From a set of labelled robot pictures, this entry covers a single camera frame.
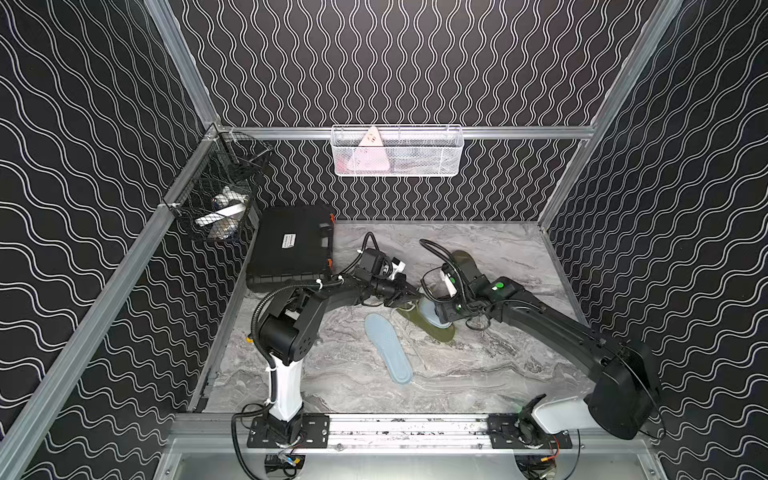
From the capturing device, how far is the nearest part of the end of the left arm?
783 mm

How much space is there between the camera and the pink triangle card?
90 centimetres

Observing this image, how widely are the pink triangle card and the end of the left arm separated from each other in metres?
0.26
